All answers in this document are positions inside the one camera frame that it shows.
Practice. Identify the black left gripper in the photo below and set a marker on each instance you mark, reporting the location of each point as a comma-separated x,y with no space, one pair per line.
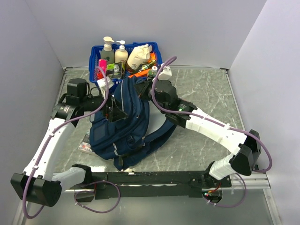
115,113

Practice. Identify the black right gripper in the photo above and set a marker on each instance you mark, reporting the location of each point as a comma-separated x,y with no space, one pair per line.
142,87

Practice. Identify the Little Women book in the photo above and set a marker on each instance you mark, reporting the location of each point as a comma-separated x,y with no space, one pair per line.
85,146

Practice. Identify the navy blue student backpack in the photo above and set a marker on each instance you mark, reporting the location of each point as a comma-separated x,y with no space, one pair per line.
126,141

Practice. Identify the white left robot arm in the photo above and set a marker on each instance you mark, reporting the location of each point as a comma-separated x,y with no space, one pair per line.
38,183

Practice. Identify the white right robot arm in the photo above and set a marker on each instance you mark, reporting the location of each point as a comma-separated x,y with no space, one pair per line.
244,147

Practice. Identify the orange package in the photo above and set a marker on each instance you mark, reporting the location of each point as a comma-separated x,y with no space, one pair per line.
140,74

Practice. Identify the green glass bottle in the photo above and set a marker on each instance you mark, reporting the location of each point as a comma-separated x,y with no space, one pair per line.
148,65

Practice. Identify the pink box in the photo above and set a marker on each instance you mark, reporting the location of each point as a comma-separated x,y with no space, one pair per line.
100,69

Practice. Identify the black green box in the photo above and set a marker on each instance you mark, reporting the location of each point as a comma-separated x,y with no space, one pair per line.
115,70

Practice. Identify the beige cloth sack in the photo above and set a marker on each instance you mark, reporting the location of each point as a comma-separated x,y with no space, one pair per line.
139,56

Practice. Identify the grey pump bottle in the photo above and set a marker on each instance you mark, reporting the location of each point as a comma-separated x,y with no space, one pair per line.
107,52

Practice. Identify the cream pump lotion bottle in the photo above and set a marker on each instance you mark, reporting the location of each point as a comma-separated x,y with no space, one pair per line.
121,54

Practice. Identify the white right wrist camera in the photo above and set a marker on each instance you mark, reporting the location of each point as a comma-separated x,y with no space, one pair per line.
166,73

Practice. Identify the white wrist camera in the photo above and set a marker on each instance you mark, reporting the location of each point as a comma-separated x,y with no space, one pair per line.
103,86
166,73

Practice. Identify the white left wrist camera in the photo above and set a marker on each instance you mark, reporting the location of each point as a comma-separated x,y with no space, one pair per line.
103,86

